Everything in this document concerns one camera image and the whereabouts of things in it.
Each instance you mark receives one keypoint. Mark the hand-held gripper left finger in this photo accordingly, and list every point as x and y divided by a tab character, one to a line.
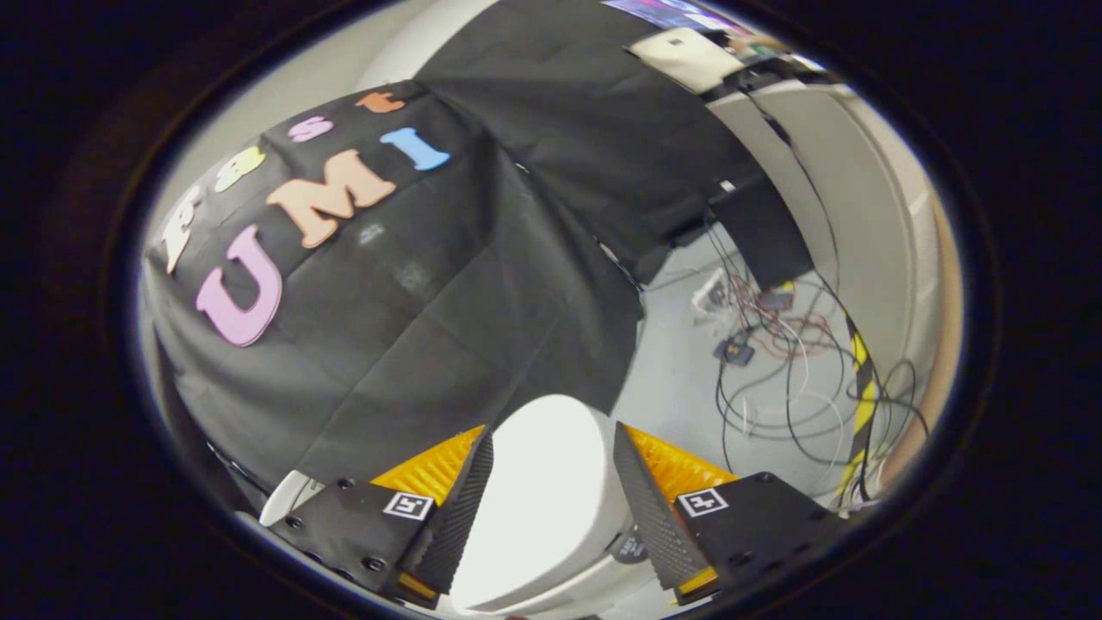
456	517

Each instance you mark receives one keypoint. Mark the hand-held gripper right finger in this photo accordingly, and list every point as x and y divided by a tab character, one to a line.
650	517

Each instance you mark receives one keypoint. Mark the white toilet lid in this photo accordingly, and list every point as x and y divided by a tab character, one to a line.
551	482

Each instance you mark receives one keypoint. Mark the white toilet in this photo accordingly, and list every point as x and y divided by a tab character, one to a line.
594	585

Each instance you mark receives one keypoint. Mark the small blue floor device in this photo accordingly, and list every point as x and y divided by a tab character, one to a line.
734	351

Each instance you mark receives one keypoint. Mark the small white floor device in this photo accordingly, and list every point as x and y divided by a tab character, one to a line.
713	293

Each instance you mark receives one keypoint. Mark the yellow black striped strip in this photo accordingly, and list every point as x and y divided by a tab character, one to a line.
861	396

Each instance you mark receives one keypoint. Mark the black backdrop cloth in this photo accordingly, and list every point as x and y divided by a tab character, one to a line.
482	258

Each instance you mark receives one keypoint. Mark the black box on floor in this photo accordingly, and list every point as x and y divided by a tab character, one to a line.
766	232

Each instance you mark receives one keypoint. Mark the white cabinet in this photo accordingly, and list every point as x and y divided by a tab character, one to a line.
861	207

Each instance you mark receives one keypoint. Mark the cream bag with black base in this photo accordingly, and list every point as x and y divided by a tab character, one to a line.
684	58

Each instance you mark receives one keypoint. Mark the computer monitor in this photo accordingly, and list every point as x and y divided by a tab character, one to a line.
671	10

